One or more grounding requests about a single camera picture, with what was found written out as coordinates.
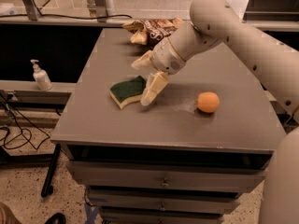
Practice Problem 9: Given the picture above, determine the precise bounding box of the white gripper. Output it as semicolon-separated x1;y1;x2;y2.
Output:
131;37;186;106

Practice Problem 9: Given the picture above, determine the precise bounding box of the green and yellow sponge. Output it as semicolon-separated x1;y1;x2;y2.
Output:
110;76;146;109

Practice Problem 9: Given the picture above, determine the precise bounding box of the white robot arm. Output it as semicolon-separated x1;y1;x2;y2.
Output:
132;0;299;224

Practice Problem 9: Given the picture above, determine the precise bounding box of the brown chip bag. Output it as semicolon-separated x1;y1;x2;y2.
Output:
122;18;184;46

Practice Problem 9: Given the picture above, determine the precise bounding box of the orange fruit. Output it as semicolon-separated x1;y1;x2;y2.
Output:
196;91;220;113

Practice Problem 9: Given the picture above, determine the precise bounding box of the grey drawer cabinet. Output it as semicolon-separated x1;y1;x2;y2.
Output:
50;27;287;224

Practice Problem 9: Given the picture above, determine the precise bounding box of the white pump bottle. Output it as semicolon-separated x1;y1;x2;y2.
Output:
31;60;52;91

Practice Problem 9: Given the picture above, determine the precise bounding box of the top grey drawer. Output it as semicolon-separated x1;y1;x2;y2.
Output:
66;161;266;193

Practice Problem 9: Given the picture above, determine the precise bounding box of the grey drawer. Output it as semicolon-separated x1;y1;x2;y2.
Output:
100;207;223;224
66;161;266;193
88;189;239;215

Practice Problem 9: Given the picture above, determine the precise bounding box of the middle grey drawer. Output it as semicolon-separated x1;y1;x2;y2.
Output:
88;189;239;215

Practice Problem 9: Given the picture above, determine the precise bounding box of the bottom grey drawer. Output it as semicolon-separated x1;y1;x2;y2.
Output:
100;207;223;224

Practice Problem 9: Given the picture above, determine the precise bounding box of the black metal leg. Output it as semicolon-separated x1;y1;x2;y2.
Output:
41;144;61;198

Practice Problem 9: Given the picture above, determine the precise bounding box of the black shoe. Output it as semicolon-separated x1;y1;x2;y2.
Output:
45;213;66;224

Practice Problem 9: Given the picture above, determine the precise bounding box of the black cable on ledge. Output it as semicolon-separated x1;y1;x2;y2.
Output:
0;13;134;21

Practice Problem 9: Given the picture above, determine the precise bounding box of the metal frame post middle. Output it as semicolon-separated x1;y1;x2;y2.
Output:
87;0;115;21

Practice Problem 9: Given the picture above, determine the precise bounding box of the metal frame post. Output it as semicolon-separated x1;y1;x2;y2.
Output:
87;0;115;21
22;0;40;21

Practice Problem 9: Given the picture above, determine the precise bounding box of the metal frame post left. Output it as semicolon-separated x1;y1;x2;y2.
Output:
22;0;40;21

